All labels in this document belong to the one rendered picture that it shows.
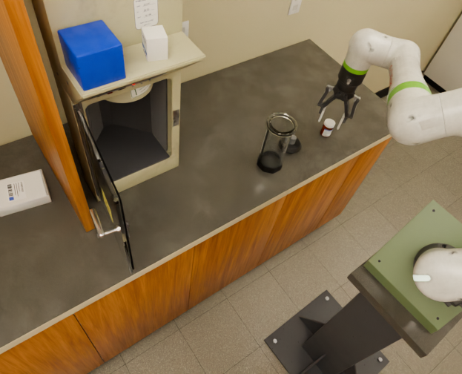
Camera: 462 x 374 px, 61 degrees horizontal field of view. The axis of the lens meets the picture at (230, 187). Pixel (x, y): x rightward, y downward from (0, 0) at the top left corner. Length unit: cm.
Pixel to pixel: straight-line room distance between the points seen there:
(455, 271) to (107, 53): 96
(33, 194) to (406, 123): 115
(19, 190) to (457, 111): 129
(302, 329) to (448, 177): 170
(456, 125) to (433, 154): 236
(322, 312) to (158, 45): 177
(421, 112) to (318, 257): 157
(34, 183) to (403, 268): 124
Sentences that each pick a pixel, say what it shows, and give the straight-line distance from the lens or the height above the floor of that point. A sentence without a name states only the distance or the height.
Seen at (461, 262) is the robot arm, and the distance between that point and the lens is 114.
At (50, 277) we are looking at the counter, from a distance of 132.
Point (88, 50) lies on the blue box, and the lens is 88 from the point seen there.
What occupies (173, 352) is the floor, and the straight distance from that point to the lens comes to 217.
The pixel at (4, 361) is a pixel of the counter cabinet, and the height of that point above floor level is 76.
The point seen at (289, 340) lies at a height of 1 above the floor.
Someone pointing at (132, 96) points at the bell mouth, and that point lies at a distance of 117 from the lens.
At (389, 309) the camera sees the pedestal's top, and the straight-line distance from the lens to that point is 141.
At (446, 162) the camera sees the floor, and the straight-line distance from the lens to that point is 344.
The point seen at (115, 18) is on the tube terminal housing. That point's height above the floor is 159.
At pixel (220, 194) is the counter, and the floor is 94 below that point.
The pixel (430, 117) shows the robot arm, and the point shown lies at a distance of 107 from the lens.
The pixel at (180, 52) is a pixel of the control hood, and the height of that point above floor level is 151.
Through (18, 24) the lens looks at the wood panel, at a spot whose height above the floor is 168.
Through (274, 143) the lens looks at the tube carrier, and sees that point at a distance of 140.
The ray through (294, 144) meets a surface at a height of 98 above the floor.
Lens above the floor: 211
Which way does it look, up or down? 54 degrees down
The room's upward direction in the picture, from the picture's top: 12 degrees clockwise
